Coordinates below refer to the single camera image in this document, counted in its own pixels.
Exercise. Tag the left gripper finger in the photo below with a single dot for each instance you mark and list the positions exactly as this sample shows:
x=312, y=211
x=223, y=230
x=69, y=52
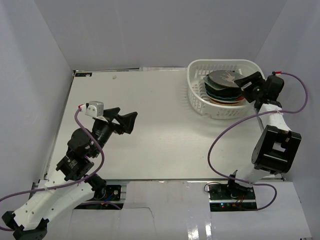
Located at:
x=127, y=122
x=111, y=114

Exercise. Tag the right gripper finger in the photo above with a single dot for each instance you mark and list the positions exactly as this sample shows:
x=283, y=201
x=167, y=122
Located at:
x=251, y=96
x=251, y=79

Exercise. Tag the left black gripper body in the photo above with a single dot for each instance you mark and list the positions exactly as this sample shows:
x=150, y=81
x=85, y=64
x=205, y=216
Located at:
x=114, y=120

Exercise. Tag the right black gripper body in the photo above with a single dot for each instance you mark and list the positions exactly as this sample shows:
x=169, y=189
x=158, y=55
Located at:
x=257, y=86

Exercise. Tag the dark teal square plate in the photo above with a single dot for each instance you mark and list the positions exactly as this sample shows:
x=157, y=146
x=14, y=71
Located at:
x=225, y=92

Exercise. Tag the silver metallic round plate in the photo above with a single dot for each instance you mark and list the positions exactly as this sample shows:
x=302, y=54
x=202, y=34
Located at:
x=225, y=78

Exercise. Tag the teal scalloped round plate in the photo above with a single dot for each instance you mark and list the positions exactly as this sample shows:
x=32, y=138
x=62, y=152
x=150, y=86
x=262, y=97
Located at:
x=220, y=96

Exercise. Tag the orange woven round plate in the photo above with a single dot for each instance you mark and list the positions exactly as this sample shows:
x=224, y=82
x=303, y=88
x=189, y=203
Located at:
x=238, y=103

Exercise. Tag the light blue rectangular plate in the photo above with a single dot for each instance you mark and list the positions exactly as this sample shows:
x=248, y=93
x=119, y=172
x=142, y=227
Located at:
x=216, y=86

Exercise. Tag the red and teal wave plate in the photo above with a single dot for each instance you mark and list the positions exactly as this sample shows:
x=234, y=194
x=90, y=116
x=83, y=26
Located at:
x=228, y=101

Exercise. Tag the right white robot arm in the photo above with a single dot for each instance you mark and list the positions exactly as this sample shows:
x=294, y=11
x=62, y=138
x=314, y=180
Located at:
x=277, y=146

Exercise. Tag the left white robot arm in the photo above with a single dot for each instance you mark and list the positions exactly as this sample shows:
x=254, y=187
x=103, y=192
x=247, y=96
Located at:
x=75, y=179

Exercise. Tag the white plastic dish bin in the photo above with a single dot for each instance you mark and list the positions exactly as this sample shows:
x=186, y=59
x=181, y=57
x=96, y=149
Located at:
x=198, y=97

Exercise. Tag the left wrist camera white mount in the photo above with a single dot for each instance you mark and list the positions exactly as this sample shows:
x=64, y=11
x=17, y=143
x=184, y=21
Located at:
x=94, y=109

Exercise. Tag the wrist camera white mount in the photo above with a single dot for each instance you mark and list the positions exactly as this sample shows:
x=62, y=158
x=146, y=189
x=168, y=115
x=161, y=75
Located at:
x=276, y=73
x=94, y=109

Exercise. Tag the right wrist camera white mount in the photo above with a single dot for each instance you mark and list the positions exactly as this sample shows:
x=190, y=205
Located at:
x=276, y=73

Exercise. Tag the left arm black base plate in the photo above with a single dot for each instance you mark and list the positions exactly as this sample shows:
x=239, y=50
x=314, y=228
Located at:
x=109, y=193

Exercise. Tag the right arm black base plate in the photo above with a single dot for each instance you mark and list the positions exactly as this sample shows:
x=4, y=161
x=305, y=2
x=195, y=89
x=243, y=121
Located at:
x=222, y=199

